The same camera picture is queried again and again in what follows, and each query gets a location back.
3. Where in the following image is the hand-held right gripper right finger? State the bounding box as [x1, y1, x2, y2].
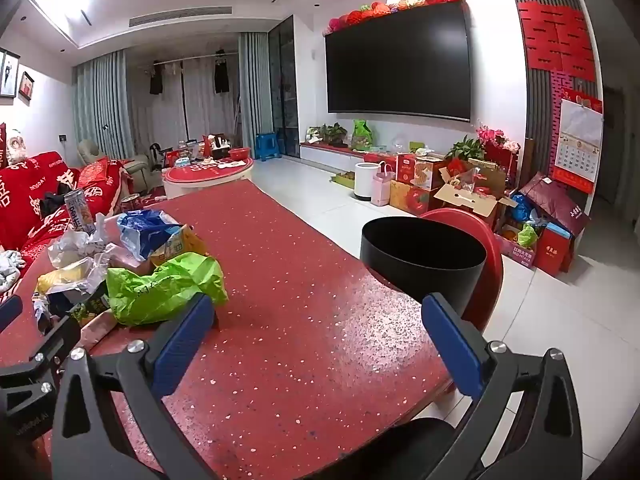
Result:
[421, 292, 585, 480]

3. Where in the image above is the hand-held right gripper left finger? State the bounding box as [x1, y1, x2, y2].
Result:
[51, 292, 221, 480]

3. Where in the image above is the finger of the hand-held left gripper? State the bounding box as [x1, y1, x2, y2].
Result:
[0, 316, 83, 389]
[0, 295, 24, 333]

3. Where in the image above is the lime green plastic bag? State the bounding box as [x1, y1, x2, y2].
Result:
[106, 252, 228, 327]

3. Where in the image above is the black trash bin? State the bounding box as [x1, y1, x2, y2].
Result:
[360, 216, 488, 336]

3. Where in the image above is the white crumpled paper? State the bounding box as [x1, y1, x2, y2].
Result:
[31, 291, 57, 333]

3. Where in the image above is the pink snack wrapper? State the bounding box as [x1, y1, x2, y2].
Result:
[80, 310, 123, 346]

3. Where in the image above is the grey blue clothes pile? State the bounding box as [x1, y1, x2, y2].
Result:
[0, 250, 26, 293]

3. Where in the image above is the green printed snack packet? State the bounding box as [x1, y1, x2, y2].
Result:
[70, 285, 113, 323]

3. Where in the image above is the pale yellow wrapper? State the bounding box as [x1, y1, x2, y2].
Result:
[36, 265, 96, 296]

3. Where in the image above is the red round chair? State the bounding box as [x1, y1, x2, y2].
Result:
[419, 207, 505, 333]

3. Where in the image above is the crumpled silver wrapper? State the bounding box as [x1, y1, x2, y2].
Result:
[47, 212, 126, 271]

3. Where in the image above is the yellow snack packet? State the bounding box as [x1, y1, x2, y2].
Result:
[150, 225, 207, 267]

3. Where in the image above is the dark chair seat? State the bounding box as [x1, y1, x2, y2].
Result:
[370, 417, 466, 480]

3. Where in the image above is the pink fruit box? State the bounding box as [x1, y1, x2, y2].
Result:
[500, 225, 538, 268]

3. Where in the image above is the small black garment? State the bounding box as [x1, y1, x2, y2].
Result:
[40, 191, 76, 218]

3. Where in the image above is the blue white crumpled plastic bag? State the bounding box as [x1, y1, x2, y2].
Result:
[116, 209, 182, 261]

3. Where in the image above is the tall white drink can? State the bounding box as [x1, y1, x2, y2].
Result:
[64, 190, 97, 236]

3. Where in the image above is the red printed sofa cover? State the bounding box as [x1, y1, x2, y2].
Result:
[0, 152, 126, 281]

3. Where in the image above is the red gift box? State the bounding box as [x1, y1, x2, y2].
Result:
[535, 222, 573, 277]

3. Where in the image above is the open cardboard box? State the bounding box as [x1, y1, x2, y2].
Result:
[432, 159, 518, 226]

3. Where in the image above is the bright blue plastic bag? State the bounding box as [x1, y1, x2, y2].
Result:
[510, 192, 538, 223]

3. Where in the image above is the red round-pattern cover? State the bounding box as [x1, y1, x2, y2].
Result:
[77, 157, 125, 198]

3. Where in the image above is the grey printed pillow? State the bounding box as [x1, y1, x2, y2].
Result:
[6, 130, 27, 166]

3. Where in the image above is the round red-topped coffee table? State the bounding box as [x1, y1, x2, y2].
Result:
[162, 156, 254, 200]

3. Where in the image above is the pink gift bag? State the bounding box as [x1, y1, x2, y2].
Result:
[371, 160, 396, 207]

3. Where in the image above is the dark red quilted bag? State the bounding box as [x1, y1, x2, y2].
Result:
[519, 172, 591, 238]

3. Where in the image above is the red waffle print box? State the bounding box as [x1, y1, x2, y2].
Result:
[396, 152, 448, 191]

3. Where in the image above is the beige armchair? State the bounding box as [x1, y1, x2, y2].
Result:
[77, 139, 151, 193]

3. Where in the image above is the white cylindrical bin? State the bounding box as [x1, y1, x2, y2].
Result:
[354, 161, 381, 201]

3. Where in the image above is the green potted plant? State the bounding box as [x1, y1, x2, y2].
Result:
[445, 135, 486, 163]

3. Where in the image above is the pink flower bouquet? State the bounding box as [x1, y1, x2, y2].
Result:
[475, 122, 521, 153]

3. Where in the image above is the blue plastic stool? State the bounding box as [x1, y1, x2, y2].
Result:
[255, 131, 278, 162]

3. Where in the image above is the grey curtain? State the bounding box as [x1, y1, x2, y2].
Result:
[72, 50, 136, 158]
[237, 32, 275, 148]

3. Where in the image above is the white television cabinet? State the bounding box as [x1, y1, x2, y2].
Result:
[299, 141, 401, 173]

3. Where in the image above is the green snack bag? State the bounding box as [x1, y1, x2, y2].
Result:
[351, 119, 375, 151]

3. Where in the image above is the small leafy potted plant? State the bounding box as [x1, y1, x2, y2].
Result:
[317, 122, 348, 148]

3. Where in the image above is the dark glass door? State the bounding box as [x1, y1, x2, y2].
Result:
[268, 15, 301, 158]

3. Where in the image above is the ceiling air vent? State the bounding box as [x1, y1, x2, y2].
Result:
[129, 6, 233, 28]

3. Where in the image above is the row of paper flower balls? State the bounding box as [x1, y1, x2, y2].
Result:
[327, 0, 463, 33]

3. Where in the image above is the wall calendar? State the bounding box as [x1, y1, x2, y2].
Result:
[552, 89, 604, 193]

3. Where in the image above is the wall television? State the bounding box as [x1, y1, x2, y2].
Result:
[324, 0, 473, 123]

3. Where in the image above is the red paper wall decoration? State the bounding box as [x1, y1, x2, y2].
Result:
[517, 1, 598, 111]

